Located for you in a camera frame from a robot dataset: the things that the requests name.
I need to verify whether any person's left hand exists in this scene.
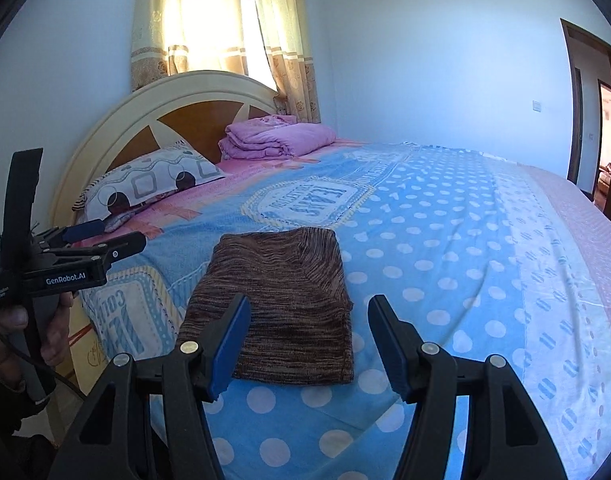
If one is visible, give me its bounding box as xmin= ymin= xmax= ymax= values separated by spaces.
xmin=0 ymin=290 xmax=77 ymax=392

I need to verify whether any brown door frame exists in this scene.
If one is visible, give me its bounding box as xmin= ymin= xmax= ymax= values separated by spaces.
xmin=560 ymin=18 xmax=611 ymax=201

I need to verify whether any folded pink blanket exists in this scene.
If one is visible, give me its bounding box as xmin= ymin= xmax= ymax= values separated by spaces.
xmin=218 ymin=115 xmax=337 ymax=161

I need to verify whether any black cable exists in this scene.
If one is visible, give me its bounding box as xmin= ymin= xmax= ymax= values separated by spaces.
xmin=16 ymin=340 xmax=89 ymax=398

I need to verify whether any cardboard box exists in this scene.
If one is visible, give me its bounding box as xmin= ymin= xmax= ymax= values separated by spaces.
xmin=68 ymin=305 xmax=109 ymax=386

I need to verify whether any cream and wood headboard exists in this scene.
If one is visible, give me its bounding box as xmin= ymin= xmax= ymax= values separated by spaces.
xmin=50 ymin=71 xmax=281 ymax=226

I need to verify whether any person's left forearm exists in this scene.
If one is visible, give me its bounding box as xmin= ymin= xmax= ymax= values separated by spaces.
xmin=0 ymin=375 xmax=61 ymax=480

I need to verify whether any blue pink printed bed sheet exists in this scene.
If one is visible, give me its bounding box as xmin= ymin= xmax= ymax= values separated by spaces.
xmin=76 ymin=137 xmax=611 ymax=480

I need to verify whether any white patterned pillow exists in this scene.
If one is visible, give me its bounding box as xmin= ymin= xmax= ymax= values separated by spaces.
xmin=72 ymin=141 xmax=226 ymax=228

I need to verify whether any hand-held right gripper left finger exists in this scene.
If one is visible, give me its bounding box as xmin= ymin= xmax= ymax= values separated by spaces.
xmin=48 ymin=294 xmax=252 ymax=480

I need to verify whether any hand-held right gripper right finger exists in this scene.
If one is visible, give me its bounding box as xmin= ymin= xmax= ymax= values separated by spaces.
xmin=368 ymin=294 xmax=566 ymax=480

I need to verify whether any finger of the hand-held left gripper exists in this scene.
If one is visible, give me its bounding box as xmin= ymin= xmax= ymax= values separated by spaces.
xmin=38 ymin=219 xmax=106 ymax=251
xmin=46 ymin=231 xmax=147 ymax=266

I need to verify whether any brown knitted sweater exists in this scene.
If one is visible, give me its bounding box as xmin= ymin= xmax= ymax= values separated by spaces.
xmin=176 ymin=226 xmax=356 ymax=386

